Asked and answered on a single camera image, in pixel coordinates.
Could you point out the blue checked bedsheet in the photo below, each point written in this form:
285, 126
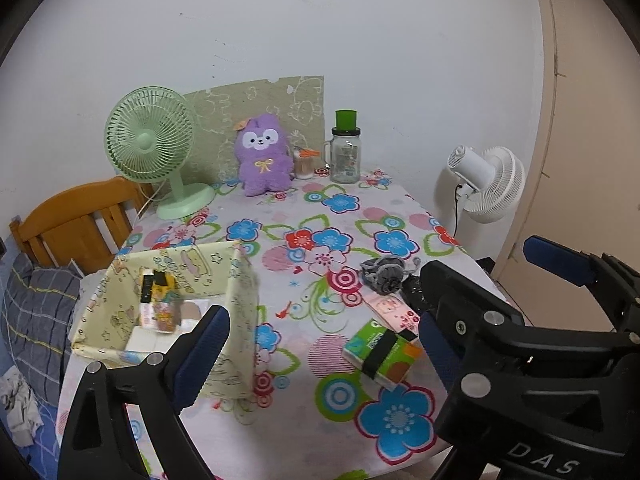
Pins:
47, 440

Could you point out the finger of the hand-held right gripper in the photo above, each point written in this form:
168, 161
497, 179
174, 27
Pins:
560, 260
465, 300

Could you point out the yellow tissue pack black band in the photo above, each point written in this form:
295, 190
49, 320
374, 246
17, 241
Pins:
167, 290

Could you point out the white bed sheet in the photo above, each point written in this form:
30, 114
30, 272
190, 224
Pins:
92, 285

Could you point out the pink printed tissue pack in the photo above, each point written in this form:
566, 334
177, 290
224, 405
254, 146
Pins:
160, 317

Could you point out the white standing fan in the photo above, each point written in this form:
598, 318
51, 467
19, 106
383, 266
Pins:
500, 185

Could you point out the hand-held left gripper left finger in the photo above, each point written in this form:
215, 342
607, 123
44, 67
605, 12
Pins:
200, 355

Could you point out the yellow printed fabric box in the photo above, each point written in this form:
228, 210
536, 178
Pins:
240, 320

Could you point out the grey socks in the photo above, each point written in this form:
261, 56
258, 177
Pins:
387, 275

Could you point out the green tissue pack black band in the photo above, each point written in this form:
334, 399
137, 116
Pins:
370, 340

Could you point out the grey plaid pillow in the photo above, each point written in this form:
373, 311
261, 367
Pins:
35, 320

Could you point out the green desk fan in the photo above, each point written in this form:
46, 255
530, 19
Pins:
145, 142

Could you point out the toothpick jar with orange lid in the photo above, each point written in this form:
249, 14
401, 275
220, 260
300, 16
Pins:
303, 167

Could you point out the green cartoon wall board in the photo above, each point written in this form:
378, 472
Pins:
300, 105

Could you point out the wooden bed headboard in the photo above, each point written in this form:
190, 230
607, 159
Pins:
65, 220

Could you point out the glass bottle with green lid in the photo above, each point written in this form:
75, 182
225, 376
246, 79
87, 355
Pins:
345, 160

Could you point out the crumpled white grey cloth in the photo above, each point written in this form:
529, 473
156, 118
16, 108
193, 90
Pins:
20, 405

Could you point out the purple plush toy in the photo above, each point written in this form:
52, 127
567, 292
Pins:
262, 170

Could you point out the beige door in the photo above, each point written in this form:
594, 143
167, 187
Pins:
590, 110

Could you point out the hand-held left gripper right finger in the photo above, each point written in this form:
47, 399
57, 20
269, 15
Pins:
440, 355

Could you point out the pink printed wallet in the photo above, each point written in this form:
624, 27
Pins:
387, 310

